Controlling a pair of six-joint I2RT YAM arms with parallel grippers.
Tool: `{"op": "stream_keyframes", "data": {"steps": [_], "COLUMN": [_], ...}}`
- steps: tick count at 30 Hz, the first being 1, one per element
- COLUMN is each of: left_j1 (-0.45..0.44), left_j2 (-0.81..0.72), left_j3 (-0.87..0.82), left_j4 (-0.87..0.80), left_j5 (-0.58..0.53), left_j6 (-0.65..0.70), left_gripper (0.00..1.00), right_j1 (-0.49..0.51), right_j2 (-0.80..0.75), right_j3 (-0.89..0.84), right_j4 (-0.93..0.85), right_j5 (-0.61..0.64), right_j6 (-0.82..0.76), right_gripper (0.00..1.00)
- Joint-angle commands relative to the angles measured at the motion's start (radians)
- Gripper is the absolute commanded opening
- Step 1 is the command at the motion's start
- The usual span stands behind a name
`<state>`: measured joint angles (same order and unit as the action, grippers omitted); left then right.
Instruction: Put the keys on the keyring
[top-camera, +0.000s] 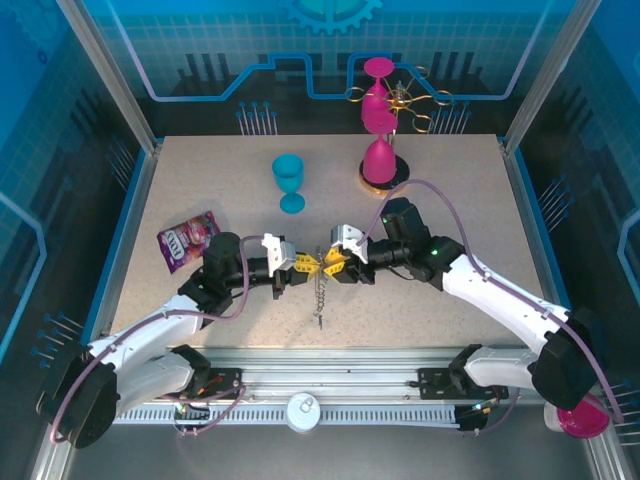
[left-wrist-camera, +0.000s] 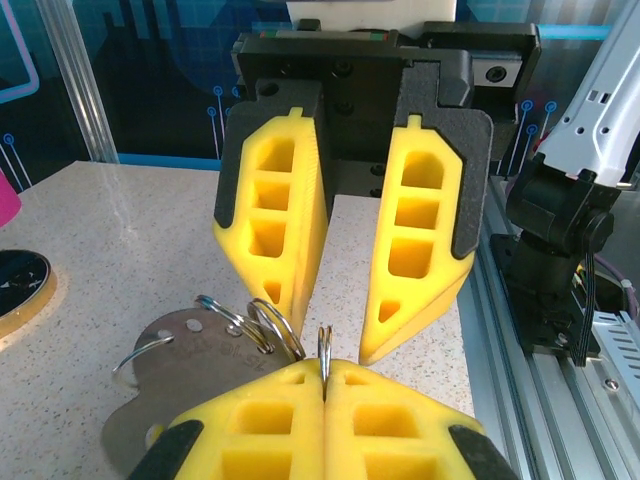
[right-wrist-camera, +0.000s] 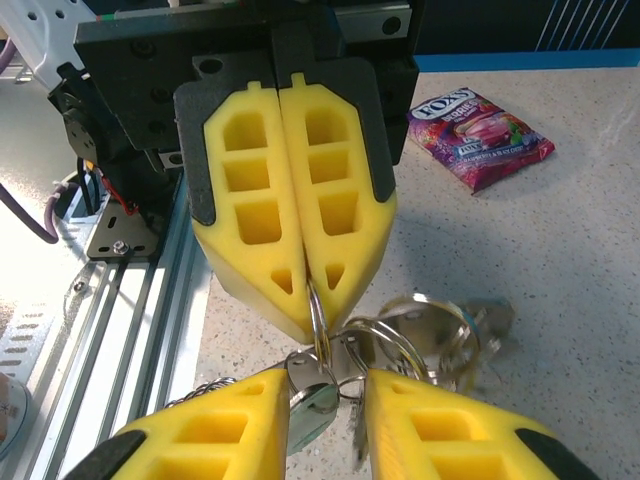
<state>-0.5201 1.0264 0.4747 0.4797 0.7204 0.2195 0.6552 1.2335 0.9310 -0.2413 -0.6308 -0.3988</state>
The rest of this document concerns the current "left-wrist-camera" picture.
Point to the aluminium frame post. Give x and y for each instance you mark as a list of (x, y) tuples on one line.
[(80, 85)]

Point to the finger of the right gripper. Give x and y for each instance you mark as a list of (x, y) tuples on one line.
[(300, 200), (440, 200)]

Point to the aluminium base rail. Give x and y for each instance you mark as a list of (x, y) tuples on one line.
[(550, 425)]

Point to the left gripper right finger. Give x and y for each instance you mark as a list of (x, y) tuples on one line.
[(400, 435)]

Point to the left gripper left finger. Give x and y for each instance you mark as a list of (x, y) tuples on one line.
[(260, 430)]

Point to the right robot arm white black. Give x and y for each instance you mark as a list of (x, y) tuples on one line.
[(555, 210)]

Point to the pink plastic goblet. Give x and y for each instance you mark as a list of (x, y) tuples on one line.
[(7, 200)]

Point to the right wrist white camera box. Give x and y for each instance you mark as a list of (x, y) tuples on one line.
[(370, 12)]

